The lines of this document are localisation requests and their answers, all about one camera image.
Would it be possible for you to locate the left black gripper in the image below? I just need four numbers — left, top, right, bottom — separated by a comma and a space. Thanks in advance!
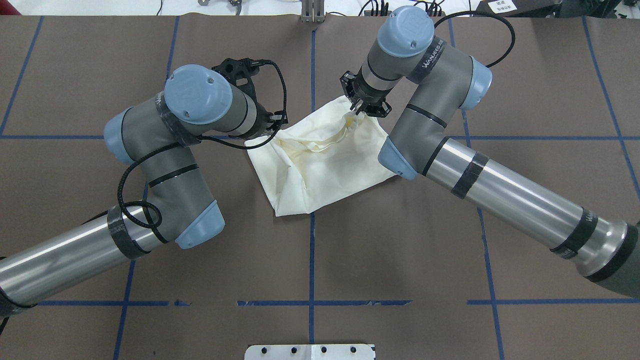
211, 58, 283, 140

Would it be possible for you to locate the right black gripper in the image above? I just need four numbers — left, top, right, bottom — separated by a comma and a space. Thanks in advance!
340, 70, 393, 117

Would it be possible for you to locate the cream long-sleeve cat shirt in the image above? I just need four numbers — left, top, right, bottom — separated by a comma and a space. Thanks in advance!
244, 96, 394, 217

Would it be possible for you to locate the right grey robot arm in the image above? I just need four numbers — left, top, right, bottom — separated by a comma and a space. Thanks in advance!
340, 6, 639, 297

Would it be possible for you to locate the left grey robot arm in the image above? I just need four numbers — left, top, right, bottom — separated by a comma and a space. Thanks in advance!
1, 58, 287, 318

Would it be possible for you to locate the aluminium frame post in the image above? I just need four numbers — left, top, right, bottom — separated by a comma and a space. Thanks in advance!
301, 0, 326, 23

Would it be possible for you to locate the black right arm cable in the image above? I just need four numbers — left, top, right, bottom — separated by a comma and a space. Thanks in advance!
433, 10, 517, 70

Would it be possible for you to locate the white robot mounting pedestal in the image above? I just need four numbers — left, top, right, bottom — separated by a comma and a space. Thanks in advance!
244, 343, 377, 360

